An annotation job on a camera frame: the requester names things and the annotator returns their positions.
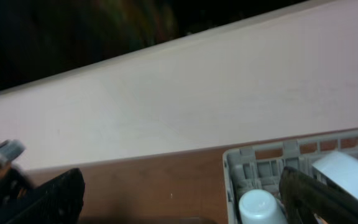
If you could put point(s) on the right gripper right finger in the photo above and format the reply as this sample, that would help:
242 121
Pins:
305 198

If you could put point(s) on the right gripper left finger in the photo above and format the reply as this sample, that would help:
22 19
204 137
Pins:
60 200

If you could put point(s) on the light blue cup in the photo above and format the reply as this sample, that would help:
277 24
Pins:
260 207

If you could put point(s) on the light blue rice bowl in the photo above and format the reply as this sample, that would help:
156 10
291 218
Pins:
341 169

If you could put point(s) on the grey dishwasher rack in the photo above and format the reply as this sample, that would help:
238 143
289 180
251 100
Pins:
259 166

